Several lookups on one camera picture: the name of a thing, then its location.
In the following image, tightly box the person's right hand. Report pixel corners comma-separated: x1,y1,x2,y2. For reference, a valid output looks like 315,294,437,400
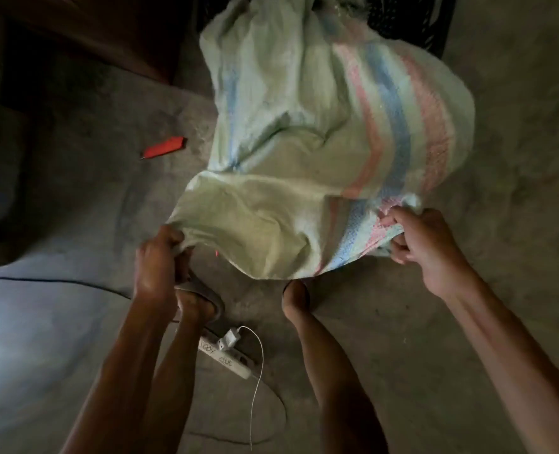
379,205,475,299

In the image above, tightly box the person's left hand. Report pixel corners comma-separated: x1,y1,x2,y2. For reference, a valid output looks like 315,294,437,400
133,224,189,309

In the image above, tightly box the pale striped woven sack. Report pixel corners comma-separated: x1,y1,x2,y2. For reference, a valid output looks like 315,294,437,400
165,0,476,281

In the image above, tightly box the person's right forearm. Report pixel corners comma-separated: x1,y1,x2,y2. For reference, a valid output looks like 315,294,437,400
441,268,559,454

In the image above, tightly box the person's left forearm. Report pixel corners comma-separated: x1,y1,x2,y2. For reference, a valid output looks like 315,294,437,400
61,290,182,454

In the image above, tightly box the grey sandal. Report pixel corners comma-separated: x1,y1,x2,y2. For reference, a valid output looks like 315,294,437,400
174,273,226,324

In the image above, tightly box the red utility knife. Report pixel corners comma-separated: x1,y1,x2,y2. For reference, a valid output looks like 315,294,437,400
140,136,187,160

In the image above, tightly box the white charger plug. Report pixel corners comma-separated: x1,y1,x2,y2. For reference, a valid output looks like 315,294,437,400
217,328,241,351

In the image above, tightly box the white power strip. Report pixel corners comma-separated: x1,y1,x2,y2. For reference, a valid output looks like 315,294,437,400
198,336,253,380

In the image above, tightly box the person's left leg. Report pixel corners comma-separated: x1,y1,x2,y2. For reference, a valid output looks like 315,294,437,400
140,279,224,454

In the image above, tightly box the person's leg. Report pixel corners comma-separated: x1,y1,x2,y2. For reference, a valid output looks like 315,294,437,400
140,279,224,454
281,279,390,454

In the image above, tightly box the person's right leg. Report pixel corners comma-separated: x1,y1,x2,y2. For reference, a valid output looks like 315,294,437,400
281,279,390,454

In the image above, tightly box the black plastic crate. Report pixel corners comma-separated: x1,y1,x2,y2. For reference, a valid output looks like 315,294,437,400
195,0,459,59

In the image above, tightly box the black power cable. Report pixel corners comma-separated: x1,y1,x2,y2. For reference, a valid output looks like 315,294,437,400
0,277,288,445

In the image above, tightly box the white charger cable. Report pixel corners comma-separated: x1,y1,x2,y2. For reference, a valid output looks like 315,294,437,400
237,325,265,451

